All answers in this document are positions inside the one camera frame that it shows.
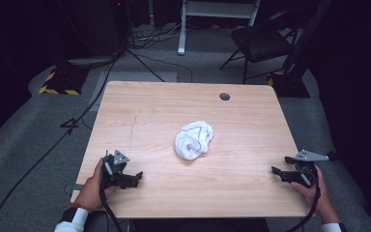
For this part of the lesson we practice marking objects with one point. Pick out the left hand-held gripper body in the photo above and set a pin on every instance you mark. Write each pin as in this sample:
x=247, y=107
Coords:
x=117, y=172

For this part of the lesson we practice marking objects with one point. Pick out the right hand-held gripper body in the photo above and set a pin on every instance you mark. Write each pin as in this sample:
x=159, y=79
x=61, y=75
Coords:
x=306, y=174

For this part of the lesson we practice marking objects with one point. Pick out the white towel with dark stitching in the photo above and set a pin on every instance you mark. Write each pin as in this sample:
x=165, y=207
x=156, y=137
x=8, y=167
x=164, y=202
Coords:
x=193, y=140

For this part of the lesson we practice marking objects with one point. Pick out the person's right hand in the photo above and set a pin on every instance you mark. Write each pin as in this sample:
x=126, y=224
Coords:
x=322, y=196

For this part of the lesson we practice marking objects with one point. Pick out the person's left hand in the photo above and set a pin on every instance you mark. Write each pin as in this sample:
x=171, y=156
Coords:
x=91, y=193

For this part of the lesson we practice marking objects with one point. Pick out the small round black object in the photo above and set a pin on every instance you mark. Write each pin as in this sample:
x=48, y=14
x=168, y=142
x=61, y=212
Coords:
x=332, y=156

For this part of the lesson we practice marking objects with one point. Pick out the grey tape piece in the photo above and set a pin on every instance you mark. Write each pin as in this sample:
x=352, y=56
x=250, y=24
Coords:
x=74, y=188

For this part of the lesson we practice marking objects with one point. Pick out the person's dark lap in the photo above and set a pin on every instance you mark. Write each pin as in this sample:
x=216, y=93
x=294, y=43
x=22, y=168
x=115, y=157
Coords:
x=190, y=225

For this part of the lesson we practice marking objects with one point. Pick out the black stand with striped base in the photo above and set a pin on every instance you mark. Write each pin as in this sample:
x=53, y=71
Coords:
x=291, y=85

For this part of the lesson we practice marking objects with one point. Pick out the grey table grommet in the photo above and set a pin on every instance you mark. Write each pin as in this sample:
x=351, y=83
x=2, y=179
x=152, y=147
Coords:
x=224, y=96

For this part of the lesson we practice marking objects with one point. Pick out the black tripod leg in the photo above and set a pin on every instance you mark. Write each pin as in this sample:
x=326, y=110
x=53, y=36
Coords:
x=145, y=65

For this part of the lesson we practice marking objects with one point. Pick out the black folding chair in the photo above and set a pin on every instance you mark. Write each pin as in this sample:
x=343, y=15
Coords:
x=259, y=42

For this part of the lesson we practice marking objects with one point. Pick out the black equipment cabinet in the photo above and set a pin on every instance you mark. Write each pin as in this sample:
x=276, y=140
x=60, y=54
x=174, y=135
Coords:
x=93, y=29

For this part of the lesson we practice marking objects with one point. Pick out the white metal stand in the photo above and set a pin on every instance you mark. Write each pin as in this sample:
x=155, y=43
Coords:
x=217, y=9

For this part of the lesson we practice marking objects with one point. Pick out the black yellow striped base plate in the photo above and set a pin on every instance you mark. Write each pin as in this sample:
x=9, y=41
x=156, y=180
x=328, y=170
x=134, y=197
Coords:
x=65, y=80

